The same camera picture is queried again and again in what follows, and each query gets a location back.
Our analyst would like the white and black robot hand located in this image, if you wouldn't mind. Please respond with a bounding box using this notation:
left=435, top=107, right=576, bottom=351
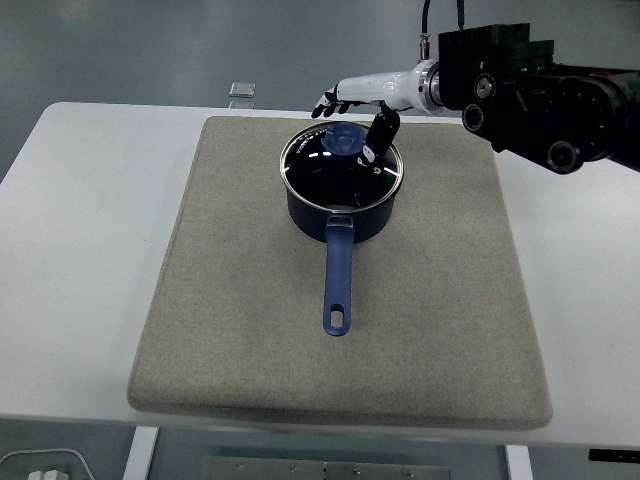
left=310, top=69, right=424, bottom=169

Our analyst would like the glass pot lid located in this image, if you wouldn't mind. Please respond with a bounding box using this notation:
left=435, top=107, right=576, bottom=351
left=278, top=121, right=405, bottom=213

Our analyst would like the beige fabric mat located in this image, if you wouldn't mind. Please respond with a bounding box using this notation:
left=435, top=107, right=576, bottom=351
left=126, top=115, right=554, bottom=430

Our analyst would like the white table leg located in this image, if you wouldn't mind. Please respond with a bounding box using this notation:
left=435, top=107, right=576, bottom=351
left=122, top=426, right=161, bottom=480
left=504, top=444, right=533, bottom=480

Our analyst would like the black flat bar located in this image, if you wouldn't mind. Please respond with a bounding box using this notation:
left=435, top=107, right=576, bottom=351
left=587, top=448, right=640, bottom=463

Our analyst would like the white rounded tray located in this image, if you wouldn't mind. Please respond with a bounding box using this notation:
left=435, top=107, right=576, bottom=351
left=0, top=447, right=94, bottom=480

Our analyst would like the dark blue saucepan with handle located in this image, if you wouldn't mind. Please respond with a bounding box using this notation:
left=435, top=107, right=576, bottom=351
left=283, top=167, right=403, bottom=339

